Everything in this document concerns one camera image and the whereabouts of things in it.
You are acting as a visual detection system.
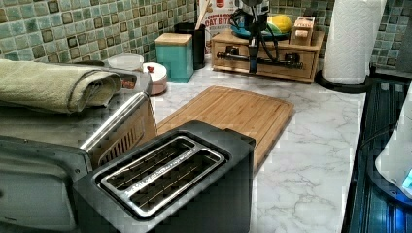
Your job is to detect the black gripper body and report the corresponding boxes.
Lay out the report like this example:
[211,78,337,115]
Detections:
[249,35,258,74]

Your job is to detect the wooden drawer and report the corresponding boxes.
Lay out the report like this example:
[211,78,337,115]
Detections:
[212,42,319,83]

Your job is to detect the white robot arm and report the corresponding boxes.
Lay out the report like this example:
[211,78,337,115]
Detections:
[230,0,278,74]

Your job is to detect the wooden drawer cabinet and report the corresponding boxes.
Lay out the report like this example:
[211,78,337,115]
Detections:
[210,28,326,83]

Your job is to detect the blue plate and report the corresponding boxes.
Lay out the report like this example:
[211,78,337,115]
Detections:
[230,24,290,40]

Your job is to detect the watermelon slice toy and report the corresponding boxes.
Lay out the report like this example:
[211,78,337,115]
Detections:
[267,22,282,34]

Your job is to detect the yellow lemon toy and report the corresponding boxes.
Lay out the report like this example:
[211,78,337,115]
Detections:
[267,15,292,33]

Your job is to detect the oat bites cereal box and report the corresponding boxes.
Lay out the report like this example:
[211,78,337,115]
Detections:
[196,0,236,54]

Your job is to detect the black utensil holder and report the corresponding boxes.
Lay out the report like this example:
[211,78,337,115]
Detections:
[174,22,206,70]

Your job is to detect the wooden spoon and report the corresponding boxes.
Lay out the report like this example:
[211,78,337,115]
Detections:
[194,0,211,30]

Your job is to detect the teal canister wooden lid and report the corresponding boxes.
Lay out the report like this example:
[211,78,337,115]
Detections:
[154,33,194,83]

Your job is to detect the wooden cutting board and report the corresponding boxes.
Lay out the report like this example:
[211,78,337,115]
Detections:
[157,85,294,172]

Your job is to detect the white paper towel roll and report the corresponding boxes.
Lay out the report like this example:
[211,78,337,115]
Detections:
[323,0,387,85]

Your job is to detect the pink sugar bowl red knob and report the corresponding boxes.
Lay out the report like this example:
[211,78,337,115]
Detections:
[143,62,167,95]

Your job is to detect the black paper towel base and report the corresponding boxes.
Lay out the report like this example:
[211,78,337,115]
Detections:
[314,71,373,94]

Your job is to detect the white lidded container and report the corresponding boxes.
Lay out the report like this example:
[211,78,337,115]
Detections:
[107,53,144,71]

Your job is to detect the black two-slot toaster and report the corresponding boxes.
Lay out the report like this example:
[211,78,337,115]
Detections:
[74,120,255,233]

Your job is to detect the beige folded towel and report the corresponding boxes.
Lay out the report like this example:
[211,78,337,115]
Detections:
[0,59,121,114]

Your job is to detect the silver toaster oven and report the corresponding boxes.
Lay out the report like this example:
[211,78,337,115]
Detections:
[1,63,156,233]

